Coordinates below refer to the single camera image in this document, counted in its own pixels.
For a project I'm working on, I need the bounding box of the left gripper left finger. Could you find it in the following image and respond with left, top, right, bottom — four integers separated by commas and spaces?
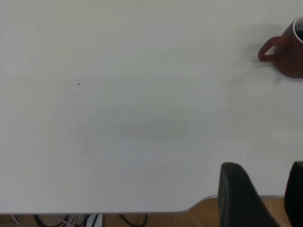
218, 162, 281, 227

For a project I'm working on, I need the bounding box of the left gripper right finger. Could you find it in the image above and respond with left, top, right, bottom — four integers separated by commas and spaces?
284, 161, 303, 227

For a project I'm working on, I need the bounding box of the red ceramic mug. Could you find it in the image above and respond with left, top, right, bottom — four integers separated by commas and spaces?
257, 15, 303, 79

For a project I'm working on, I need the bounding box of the dark coffee liquid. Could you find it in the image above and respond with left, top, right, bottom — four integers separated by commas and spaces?
294, 22, 303, 43

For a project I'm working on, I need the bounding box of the black cable under table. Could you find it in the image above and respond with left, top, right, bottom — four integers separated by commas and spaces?
33, 214, 62, 227
117, 214, 149, 227

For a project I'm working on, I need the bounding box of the white cable under table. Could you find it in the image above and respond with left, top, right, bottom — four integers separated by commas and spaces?
59, 214, 82, 227
11, 214, 27, 227

